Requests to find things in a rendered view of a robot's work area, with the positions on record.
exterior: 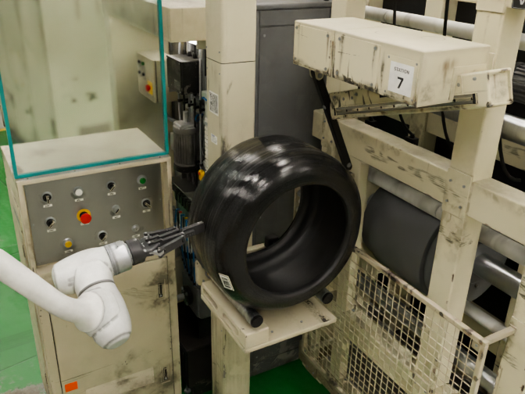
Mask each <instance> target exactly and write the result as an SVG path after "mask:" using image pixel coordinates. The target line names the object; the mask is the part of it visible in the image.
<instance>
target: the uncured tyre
mask: <svg viewBox="0 0 525 394"><path fill-rule="evenodd" d="M297 187H301V198H300V203H299V207H298V211H297V213H296V215H295V218H294V220H293V221H292V223H291V225H290V227H289V228H288V229H287V230H286V231H285V232H284V234H283V235H282V236H281V237H280V238H279V239H277V240H276V241H275V242H274V243H273V244H272V245H269V246H268V247H266V248H265V249H262V250H259V251H258V252H255V253H248V254H247V248H248V241H249V238H250V235H251V233H252V230H253V228H254V226H255V224H256V222H257V221H258V219H259V218H260V217H261V215H262V214H263V212H264V211H265V210H266V209H267V208H268V206H269V205H270V204H271V203H273V202H274V201H275V200H276V199H278V198H279V197H280V196H282V195H283V194H284V193H286V192H289V191H290V190H292V189H294V188H297ZM361 215H362V206H361V199H360V194H359V190H358V187H357V185H356V182H355V180H354V179H353V177H352V175H351V174H350V173H349V172H348V171H347V169H346V168H345V167H344V166H343V164H342V163H340V162H339V161H338V160H337V159H335V158H334V157H333V156H330V155H328V154H326V153H325V152H323V151H321V150H319V149H318V148H316V147H314V146H312V145H310V144H309V143H307V142H305V141H303V140H301V139H299V138H295V137H292V136H287V135H280V134H268V135H262V136H258V137H254V138H250V139H248V140H245V141H243V142H241V143H239V144H237V145H235V146H234V147H232V148H231V149H229V150H227V151H226V152H225V153H224V154H223V155H222V156H221V157H219V158H218V159H217V160H216V161H215V162H214V163H213V165H212V166H211V167H210V168H209V169H208V170H207V171H206V173H205V174H204V176H203V177H202V179H201V180H200V182H199V184H198V187H197V188H196V190H195V193H194V196H193V198H192V200H191V206H190V210H189V215H188V226H189V225H192V224H195V223H198V222H200V221H202V222H203V223H204V225H205V231H204V232H202V233H199V234H197V235H193V236H191V237H189V238H190V241H191V246H192V249H193V251H194V254H195V256H196V258H197V260H198V262H199V263H200V264H201V265H202V267H203V268H204V269H205V271H206V272H207V273H208V274H209V275H210V276H211V278H212V279H213V280H214V281H215V282H216V283H217V284H218V286H220V287H221V289H222V290H223V291H224V292H225V293H226V294H227V295H228V296H229V297H231V298H232V299H233V300H235V301H236V302H238V303H240V304H242V305H244V306H247V307H250V308H252V309H256V310H280V309H284V308H287V307H290V306H293V305H296V304H298V303H301V302H304V301H306V300H307V299H310V298H311V297H313V296H314V295H316V294H317V293H319V292H320V291H322V290H323V289H324V288H326V287H327V286H328V285H329V284H330V283H331V282H332V281H333V280H334V279H335V278H336V277H337V275H338V274H339V273H340V272H341V270H342V269H343V267H344V266H345V264H346V263H347V261H348V259H349V257H350V255H351V254H352V251H353V249H354V247H355V244H356V241H357V238H358V235H359V228H360V222H361ZM219 273H220V274H224V275H226V276H228V277H229V279H230V282H231V284H232V286H233V289H234V291H232V290H230V289H227V288H224V287H223V283H222V281H221V279H220V276H219Z"/></svg>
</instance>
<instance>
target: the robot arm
mask: <svg viewBox="0 0 525 394"><path fill-rule="evenodd" d="M204 231H205V225H204V223H203V222H202V221H200V222H198V223H195V224H192V225H189V226H187V227H183V228H180V226H178V228H177V227H168V228H165V229H161V230H157V231H150V232H145V233H144V237H143V238H141V239H140V240H139V239H138V238H132V239H129V240H126V241H125V242H123V241H122V240H119V241H117V242H114V243H111V244H108V245H104V246H102V247H98V248H90V249H85V250H83V251H80V252H78V253H75V254H73V255H71V256H68V257H67V258H65V259H63V260H61V261H59V262H58V263H57V264H55V265H54V267H53V268H52V280H53V282H54V285H55V287H56V288H54V287H53V286H51V285H50V284H49V283H48V282H47V281H45V280H44V279H42V278H41V277H39V276H38V275H36V274H35V273H34V272H33V271H32V270H30V269H29V268H27V267H26V266H24V265H23V264H22V263H21V262H20V261H18V260H16V259H15V258H14V257H12V256H11V255H9V254H8V253H7V252H5V251H4V250H2V249H0V281H1V282H2V283H4V284H5V285H7V286H9V287H10V288H12V289H13V290H15V291H16V292H18V293H19V294H21V295H22V296H24V297H26V298H27V299H29V300H30V301H31V302H33V303H35V304H36V305H38V306H39V307H41V308H42V309H44V310H46V311H48V312H49V313H51V314H52V315H54V316H56V317H58V318H61V319H63V320H65V321H69V322H72V323H74V324H75V326H76V328H77V329H78V330H80V331H82V332H85V333H86V334H88V335H89V336H90V337H92V338H93V339H94V341H95V342H96V343H97V344H98V345H99V346H101V347H102V348H103V349H115V348H117V347H119V346H121V345H122V344H124V343H125V342H126V341H127V340H128V339H129V337H130V333H131V320H130V314H129V312H128V309H127V306H126V303H125V302H124V300H123V297H122V296H121V294H120V291H119V290H118V289H117V287H116V285H115V282H114V280H113V276H115V275H118V274H121V273H123V272H125V271H128V270H131V269H132V265H133V266H134V265H137V264H139V263H143V262H145V258H146V257H147V256H154V255H158V256H159V258H162V257H163V256H165V255H166V254H167V253H169V252H171V251H172V250H174V249H176V248H178V247H180V246H181V245H183V244H185V243H186V240H185V239H186V238H189V237H191V236H193V235H197V234H199V233H202V232H204ZM74 293H76V294H77V297H78V299H73V298H71V297H69V296H67V295H72V294H74ZM64 294H67V295H64Z"/></svg>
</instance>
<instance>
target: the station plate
mask: <svg viewBox="0 0 525 394"><path fill-rule="evenodd" d="M414 68H415V67H413V66H408V65H405V64H402V63H397V62H394V61H391V67H390V73H389V81H388V87H387V89H388V90H389V91H393V92H395V93H398V94H400V95H404V96H406V97H409V98H410V97H411V90H412V85H413V74H414Z"/></svg>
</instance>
